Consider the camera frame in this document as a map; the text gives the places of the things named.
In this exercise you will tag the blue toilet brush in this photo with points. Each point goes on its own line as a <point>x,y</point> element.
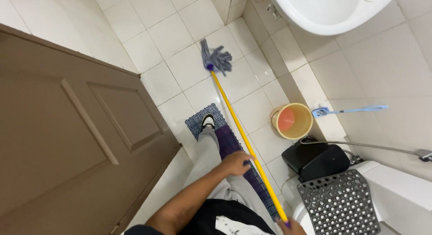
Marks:
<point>347,110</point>

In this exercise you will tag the black pedal trash bin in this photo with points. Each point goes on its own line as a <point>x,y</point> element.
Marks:
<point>315,160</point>

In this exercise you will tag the metal sink water valve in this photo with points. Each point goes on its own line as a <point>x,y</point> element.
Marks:
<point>273,11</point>

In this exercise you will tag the white toilet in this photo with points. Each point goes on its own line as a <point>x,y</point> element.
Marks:
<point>388,198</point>

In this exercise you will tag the purple plastic floor mat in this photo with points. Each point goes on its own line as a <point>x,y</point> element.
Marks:
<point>229,144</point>

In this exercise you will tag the person's right fingers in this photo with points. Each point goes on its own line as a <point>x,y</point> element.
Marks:
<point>281,222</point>

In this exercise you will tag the person's left hand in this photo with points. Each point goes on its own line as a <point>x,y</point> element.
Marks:
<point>233,164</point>

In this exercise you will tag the white wall-mounted sink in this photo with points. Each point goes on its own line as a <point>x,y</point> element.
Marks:
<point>329,10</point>

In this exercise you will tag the person's right hand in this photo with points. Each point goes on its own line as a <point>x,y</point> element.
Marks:
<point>292,228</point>

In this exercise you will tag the person's left fingers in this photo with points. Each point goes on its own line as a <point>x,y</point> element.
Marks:
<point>247,162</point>

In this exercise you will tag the black and white shoe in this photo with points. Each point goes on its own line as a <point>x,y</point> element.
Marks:
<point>208,121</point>

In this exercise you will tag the grey sweatpants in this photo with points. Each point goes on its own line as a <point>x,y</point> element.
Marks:
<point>216,174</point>

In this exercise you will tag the yellow plastic bucket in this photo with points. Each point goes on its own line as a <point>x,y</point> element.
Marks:
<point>293,121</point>

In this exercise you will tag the brown wooden door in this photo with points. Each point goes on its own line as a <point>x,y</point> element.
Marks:
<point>71,127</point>

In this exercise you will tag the black and white shirt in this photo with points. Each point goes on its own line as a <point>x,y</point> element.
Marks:
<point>216,220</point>

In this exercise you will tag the grey perforated rubber mat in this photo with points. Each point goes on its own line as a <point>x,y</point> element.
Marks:
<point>337,204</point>

